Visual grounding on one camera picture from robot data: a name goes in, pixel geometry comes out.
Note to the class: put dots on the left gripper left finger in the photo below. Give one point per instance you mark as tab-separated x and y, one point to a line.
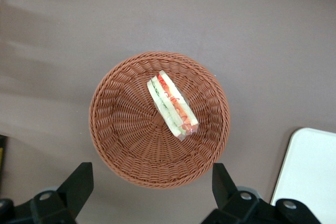
71	195

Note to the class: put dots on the brown round wicker basket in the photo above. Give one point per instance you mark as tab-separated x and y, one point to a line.
126	134

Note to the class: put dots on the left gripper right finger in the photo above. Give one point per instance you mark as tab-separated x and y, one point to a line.
231	203

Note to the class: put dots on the beige rectangular serving tray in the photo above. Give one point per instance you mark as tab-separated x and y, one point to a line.
309	171

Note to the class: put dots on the black food warmer machine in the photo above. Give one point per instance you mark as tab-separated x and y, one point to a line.
2	155

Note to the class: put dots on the plastic triangle sandwich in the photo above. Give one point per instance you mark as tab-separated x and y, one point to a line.
172	103

